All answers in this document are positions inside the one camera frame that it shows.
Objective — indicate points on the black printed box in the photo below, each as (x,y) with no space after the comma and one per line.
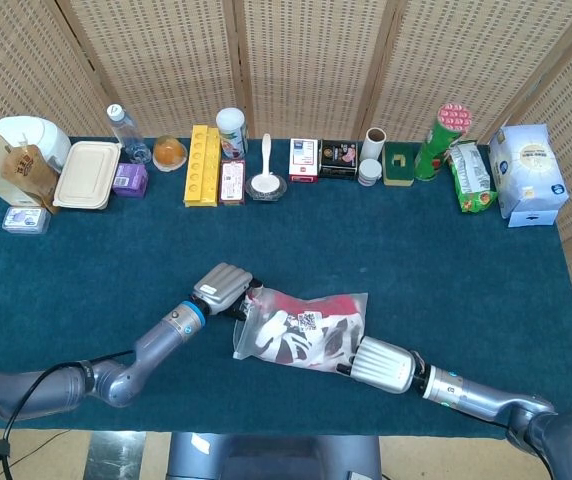
(338,160)

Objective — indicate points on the red and white box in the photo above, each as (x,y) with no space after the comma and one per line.
(303,160)

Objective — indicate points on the green snack bag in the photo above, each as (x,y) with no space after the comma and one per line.
(471,175)

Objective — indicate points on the yellow egg tray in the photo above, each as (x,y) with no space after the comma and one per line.
(201,170)

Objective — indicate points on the green chips can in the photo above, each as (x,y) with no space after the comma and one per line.
(436,150)

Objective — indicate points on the white electric kettle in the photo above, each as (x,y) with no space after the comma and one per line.
(41,137)

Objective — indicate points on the woven folding screen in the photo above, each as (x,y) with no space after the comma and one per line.
(306,60)

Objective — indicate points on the small white box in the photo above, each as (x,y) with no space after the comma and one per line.
(531,219)

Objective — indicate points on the white printed canister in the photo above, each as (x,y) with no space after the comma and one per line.
(231,132)

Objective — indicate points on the grey robot torso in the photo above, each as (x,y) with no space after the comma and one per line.
(276,457)

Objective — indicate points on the white rice spoon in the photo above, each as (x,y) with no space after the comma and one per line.
(266,150)

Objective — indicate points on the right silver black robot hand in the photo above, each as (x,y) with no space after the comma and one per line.
(383,365)

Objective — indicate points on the beige lidded lunch box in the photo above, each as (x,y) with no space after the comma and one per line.
(86,175)

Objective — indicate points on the clear plastic box blue label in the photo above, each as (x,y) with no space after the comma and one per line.
(25,220)

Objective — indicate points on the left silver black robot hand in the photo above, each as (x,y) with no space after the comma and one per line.
(221,290)

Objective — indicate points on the brown paper pouch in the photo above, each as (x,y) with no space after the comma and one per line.
(28,175)

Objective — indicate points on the small purple box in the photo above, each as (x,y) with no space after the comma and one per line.
(130,180)

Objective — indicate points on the orange jelly cup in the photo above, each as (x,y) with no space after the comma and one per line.
(169,152)

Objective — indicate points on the small white jar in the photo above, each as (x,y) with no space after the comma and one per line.
(369,172)

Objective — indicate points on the white blue flour bag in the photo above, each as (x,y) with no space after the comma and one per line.
(526,170)

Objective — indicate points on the clear plastic water bottle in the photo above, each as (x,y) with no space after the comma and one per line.
(128,137)

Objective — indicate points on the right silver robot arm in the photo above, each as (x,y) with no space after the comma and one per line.
(481,397)

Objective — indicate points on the white paper roll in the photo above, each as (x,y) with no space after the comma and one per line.
(372,145)

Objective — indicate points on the blue carpet table cover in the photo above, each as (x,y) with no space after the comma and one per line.
(116,250)

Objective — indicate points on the red white garment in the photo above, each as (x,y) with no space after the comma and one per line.
(291,345)

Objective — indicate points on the green and yellow sponge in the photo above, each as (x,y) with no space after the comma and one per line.
(398,165)

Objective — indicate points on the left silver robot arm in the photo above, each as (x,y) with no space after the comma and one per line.
(161,340)

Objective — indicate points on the frosted zip bag with QR label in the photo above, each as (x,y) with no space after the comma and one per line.
(243,345)

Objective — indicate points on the dark patterned bowl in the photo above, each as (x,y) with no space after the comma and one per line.
(266,196)

